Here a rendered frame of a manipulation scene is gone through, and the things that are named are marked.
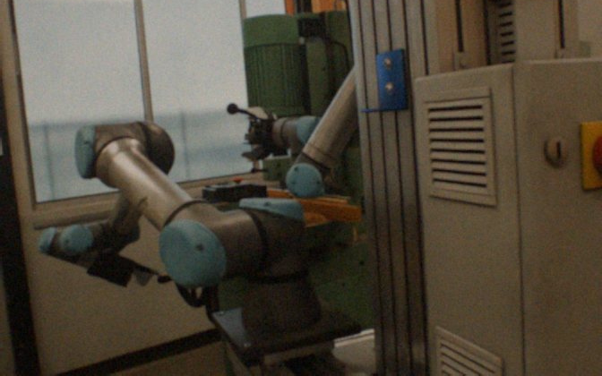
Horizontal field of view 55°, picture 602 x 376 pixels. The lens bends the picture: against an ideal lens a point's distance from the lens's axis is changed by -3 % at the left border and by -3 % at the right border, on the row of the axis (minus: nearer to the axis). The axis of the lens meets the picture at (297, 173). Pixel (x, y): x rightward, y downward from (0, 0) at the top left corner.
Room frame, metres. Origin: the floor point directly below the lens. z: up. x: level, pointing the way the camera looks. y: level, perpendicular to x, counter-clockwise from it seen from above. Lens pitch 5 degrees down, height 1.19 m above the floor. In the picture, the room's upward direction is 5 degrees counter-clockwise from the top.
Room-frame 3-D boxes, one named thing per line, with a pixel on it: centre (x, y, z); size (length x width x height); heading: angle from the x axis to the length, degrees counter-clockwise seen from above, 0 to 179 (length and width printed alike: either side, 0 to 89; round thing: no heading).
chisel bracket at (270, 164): (1.89, 0.03, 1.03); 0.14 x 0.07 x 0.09; 123
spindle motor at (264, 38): (1.88, 0.05, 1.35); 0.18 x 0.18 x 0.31
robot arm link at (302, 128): (1.42, -0.03, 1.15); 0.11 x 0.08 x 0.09; 33
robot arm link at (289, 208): (1.08, 0.06, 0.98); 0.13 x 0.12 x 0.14; 130
